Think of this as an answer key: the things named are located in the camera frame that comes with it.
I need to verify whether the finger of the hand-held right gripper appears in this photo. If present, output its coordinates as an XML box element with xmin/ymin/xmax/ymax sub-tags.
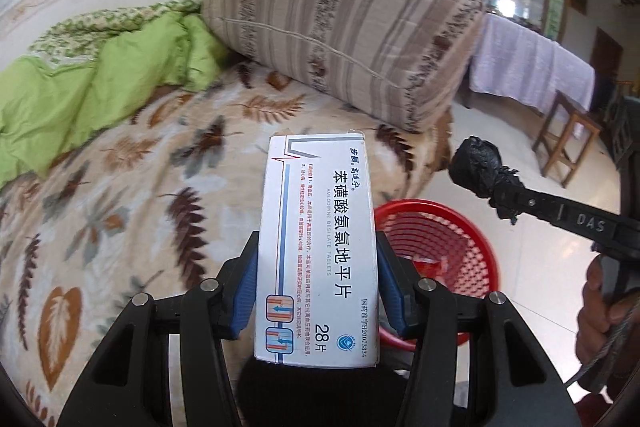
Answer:
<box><xmin>500</xmin><ymin>184</ymin><xmax>562</xmax><ymax>228</ymax></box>

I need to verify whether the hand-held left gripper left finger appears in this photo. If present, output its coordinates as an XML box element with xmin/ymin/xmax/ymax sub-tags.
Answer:
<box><xmin>57</xmin><ymin>234</ymin><xmax>261</xmax><ymax>427</ymax></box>

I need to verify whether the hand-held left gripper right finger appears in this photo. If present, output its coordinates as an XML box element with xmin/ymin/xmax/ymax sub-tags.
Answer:
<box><xmin>375</xmin><ymin>231</ymin><xmax>583</xmax><ymax>427</ymax></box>

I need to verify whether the red plastic basket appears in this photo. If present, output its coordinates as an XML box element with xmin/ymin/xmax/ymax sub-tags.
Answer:
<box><xmin>372</xmin><ymin>200</ymin><xmax>501</xmax><ymax>350</ymax></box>

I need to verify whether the black plastic bag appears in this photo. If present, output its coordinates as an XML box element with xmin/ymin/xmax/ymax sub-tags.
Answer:
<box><xmin>447</xmin><ymin>136</ymin><xmax>524</xmax><ymax>225</ymax></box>

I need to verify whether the white medicine box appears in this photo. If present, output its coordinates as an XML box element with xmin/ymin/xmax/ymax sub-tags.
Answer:
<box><xmin>253</xmin><ymin>129</ymin><xmax>383</xmax><ymax>369</ymax></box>

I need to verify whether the person's right forearm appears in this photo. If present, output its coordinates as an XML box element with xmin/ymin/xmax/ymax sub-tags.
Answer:
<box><xmin>565</xmin><ymin>382</ymin><xmax>631</xmax><ymax>427</ymax></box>

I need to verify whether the person's right hand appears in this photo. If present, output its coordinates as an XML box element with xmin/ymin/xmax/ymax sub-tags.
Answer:
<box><xmin>575</xmin><ymin>254</ymin><xmax>640</xmax><ymax>388</ymax></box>

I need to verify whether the wooden stool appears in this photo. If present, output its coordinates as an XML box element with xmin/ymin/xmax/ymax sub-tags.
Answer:
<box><xmin>532</xmin><ymin>89</ymin><xmax>603</xmax><ymax>188</ymax></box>

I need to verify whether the dark wooden cabinet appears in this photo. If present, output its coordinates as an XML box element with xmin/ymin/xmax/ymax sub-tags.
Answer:
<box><xmin>607</xmin><ymin>77</ymin><xmax>640</xmax><ymax>168</ymax></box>

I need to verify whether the leaf-printed fleece blanket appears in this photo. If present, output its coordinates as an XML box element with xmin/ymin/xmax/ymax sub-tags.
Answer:
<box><xmin>0</xmin><ymin>59</ymin><xmax>456</xmax><ymax>408</ymax></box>

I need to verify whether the table with lilac tablecloth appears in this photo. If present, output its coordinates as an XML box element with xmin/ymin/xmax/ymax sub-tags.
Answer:
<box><xmin>465</xmin><ymin>12</ymin><xmax>596</xmax><ymax>128</ymax></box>

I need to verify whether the brown wooden door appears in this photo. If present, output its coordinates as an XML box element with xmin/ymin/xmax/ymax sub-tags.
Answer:
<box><xmin>592</xmin><ymin>27</ymin><xmax>626</xmax><ymax>82</ymax></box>

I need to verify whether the green quilt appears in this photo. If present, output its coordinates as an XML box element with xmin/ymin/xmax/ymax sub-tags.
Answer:
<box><xmin>0</xmin><ymin>0</ymin><xmax>231</xmax><ymax>190</ymax></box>

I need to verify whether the striped floral cushion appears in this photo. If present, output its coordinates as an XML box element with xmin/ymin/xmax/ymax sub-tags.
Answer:
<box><xmin>201</xmin><ymin>0</ymin><xmax>486</xmax><ymax>135</ymax></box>

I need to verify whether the grey braided cable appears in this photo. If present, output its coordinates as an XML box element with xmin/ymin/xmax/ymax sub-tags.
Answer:
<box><xmin>567</xmin><ymin>307</ymin><xmax>633</xmax><ymax>388</ymax></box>

